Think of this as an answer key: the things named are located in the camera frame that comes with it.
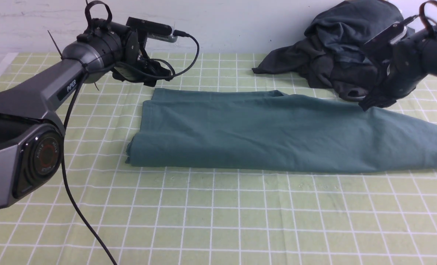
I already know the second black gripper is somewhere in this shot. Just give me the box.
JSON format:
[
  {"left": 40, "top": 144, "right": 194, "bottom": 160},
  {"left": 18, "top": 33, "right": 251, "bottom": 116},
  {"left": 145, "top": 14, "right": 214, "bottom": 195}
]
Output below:
[{"left": 358, "top": 63, "right": 417, "bottom": 112}]

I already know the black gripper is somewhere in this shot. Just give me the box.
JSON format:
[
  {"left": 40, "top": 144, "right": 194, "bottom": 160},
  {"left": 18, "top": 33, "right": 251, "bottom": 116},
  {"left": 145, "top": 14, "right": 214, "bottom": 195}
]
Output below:
[{"left": 111, "top": 29, "right": 175, "bottom": 87}]

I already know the green long sleeve shirt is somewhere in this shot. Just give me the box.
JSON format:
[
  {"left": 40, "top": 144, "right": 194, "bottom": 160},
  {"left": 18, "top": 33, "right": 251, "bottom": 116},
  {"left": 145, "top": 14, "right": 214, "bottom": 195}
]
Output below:
[{"left": 126, "top": 88, "right": 437, "bottom": 173}]

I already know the second grey black robot arm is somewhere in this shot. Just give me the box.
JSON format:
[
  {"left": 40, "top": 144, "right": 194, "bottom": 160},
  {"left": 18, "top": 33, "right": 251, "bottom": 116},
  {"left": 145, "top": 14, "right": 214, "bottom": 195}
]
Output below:
[{"left": 359, "top": 0, "right": 437, "bottom": 111}]

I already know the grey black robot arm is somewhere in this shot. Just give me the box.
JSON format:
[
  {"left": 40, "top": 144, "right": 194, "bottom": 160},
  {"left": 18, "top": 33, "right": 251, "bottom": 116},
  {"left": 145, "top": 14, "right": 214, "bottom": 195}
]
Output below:
[{"left": 0, "top": 17, "right": 176, "bottom": 209}]

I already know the dark grey crumpled garment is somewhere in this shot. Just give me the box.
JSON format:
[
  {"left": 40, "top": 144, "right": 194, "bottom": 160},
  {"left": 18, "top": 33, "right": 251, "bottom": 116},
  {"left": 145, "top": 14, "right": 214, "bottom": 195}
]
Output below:
[{"left": 252, "top": 0, "right": 403, "bottom": 101}]

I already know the green checkered tablecloth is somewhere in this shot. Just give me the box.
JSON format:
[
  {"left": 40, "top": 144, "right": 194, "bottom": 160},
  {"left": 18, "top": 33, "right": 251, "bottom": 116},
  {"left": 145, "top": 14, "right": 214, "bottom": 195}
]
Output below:
[{"left": 0, "top": 53, "right": 437, "bottom": 265}]

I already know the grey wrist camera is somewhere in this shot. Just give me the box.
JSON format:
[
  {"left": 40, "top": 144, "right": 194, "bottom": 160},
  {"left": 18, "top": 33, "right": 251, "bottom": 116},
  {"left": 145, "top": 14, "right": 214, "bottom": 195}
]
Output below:
[
  {"left": 126, "top": 17, "right": 177, "bottom": 44},
  {"left": 361, "top": 15, "right": 418, "bottom": 53}
]

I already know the black camera cable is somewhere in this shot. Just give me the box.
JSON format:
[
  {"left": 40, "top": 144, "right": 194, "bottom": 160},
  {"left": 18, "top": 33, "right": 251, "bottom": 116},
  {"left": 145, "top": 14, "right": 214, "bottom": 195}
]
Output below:
[{"left": 60, "top": 30, "right": 200, "bottom": 265}]

